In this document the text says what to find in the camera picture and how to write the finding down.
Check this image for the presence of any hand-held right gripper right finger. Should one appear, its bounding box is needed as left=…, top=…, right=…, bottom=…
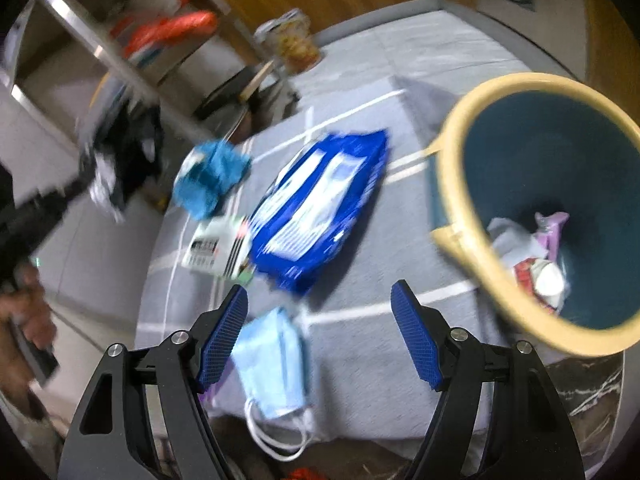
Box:
left=390, top=280, right=586, bottom=480

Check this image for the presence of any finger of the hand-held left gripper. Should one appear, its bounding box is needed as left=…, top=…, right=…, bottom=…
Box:
left=50, top=177, right=101, bottom=217

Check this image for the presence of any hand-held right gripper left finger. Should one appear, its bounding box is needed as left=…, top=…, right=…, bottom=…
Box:
left=57, top=284, right=249, bottom=480

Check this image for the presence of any blue face mask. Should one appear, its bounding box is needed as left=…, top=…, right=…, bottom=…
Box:
left=230, top=306, right=315, bottom=461

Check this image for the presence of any black object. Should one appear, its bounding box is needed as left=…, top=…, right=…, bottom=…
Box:
left=80, top=105, right=166, bottom=223

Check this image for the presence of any red and white packet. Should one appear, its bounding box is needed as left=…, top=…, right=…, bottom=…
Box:
left=515, top=257, right=571, bottom=308

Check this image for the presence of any purple packet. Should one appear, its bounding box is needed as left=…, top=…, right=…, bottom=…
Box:
left=535, top=211, right=571, bottom=261

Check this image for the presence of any teal bin with yellow rim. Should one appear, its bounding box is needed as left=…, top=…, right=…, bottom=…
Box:
left=431, top=72, right=640, bottom=358

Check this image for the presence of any person's left forearm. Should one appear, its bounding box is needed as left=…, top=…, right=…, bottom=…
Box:
left=0, top=310, right=38, bottom=401

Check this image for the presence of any person's left hand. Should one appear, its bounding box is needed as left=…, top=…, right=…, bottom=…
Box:
left=0, top=262, right=58, bottom=356

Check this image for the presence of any grey checked blanket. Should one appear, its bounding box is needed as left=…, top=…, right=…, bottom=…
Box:
left=134, top=87, right=506, bottom=443

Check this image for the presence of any white carton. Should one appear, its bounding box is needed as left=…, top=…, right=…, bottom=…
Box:
left=181, top=216, right=253, bottom=280

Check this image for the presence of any metal shelf rack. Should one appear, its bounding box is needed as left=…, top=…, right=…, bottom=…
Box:
left=0, top=0, right=301, bottom=141

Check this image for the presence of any blue crumpled cloth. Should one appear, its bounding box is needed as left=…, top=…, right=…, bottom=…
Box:
left=172, top=140, right=253, bottom=221

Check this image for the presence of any blue wet wipe packet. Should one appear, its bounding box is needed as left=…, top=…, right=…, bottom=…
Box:
left=247, top=129, right=390, bottom=295

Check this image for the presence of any black box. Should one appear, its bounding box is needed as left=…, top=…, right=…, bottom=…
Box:
left=197, top=67, right=266, bottom=116

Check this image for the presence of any jar covered with plastic bag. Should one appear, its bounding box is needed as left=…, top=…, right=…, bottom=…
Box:
left=255, top=9, right=321, bottom=75

